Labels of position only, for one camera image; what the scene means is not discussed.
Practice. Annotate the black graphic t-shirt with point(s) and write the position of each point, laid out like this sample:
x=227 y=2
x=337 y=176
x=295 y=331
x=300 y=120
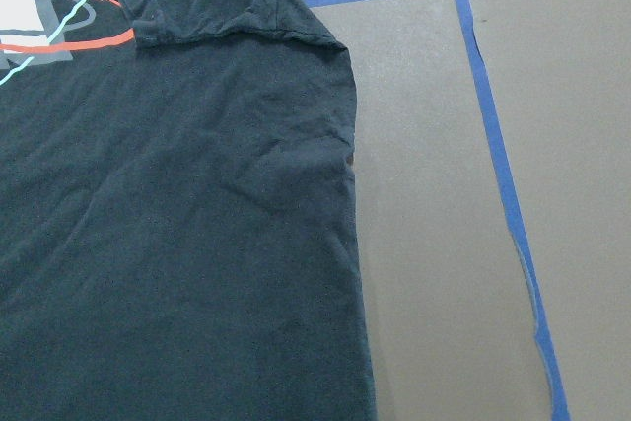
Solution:
x=178 y=237

